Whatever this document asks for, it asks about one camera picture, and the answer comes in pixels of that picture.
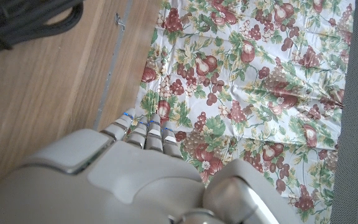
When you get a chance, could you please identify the small metal clip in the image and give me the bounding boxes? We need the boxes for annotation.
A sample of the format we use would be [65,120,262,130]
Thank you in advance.
[114,12,126,32]

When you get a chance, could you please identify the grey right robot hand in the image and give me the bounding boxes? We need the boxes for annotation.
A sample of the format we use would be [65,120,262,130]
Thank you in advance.
[0,108,304,224]

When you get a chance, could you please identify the floral fruit print backdrop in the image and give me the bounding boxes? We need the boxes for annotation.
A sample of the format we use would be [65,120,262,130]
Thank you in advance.
[134,0,356,224]

